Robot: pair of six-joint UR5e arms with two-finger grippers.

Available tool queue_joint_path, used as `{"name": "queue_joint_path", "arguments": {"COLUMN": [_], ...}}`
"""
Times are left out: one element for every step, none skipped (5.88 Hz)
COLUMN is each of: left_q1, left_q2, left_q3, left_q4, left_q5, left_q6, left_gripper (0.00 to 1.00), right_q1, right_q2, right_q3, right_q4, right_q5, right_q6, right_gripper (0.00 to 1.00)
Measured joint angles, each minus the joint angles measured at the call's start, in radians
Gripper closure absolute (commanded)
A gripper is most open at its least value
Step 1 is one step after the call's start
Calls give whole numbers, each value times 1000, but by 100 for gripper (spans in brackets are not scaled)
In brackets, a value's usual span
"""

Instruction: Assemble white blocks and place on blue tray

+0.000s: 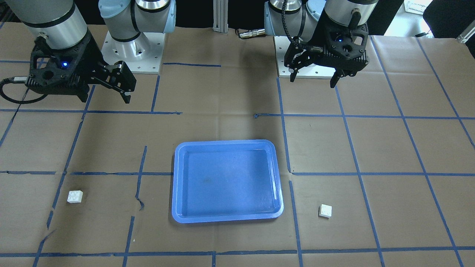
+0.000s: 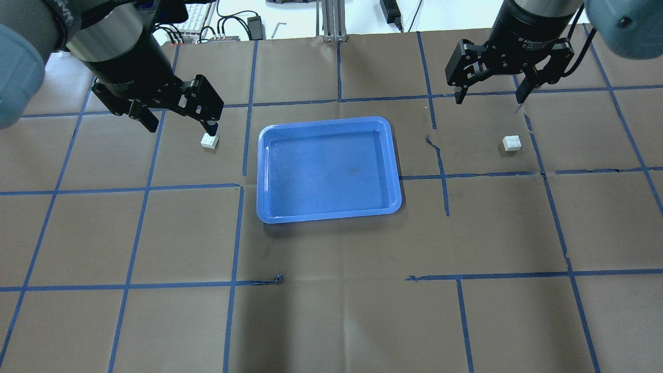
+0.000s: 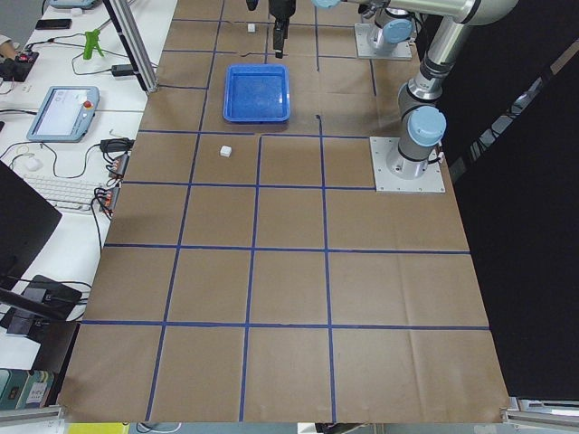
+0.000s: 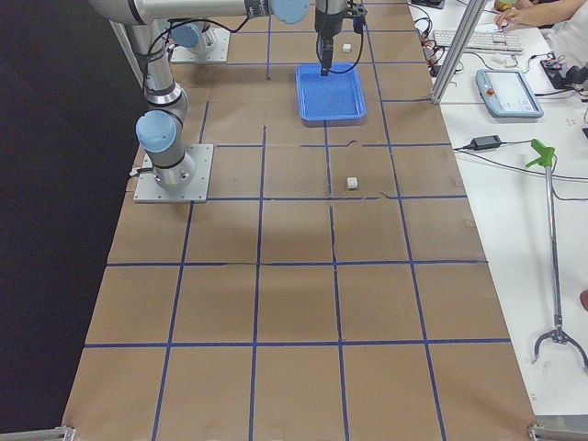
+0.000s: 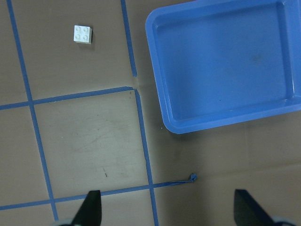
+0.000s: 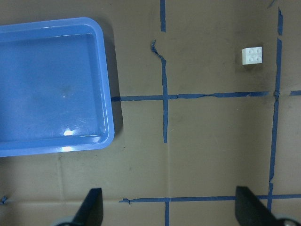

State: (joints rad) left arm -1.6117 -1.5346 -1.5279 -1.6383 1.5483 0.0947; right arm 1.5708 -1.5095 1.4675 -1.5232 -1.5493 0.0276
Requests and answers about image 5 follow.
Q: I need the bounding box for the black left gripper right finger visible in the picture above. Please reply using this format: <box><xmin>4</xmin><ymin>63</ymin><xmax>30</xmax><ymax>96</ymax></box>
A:
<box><xmin>234</xmin><ymin>189</ymin><xmax>275</xmax><ymax>226</ymax></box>

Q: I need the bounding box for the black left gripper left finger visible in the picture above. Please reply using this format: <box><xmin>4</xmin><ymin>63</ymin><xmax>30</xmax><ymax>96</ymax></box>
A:
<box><xmin>70</xmin><ymin>190</ymin><xmax>102</xmax><ymax>226</ymax></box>

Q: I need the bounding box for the white square building block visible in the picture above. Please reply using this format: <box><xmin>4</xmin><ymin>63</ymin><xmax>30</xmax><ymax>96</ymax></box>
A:
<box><xmin>73</xmin><ymin>25</ymin><xmax>92</xmax><ymax>44</ymax></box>

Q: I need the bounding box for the blue plastic tray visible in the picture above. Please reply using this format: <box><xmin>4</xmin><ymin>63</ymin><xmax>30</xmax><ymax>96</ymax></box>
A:
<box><xmin>145</xmin><ymin>0</ymin><xmax>301</xmax><ymax>134</ymax></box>

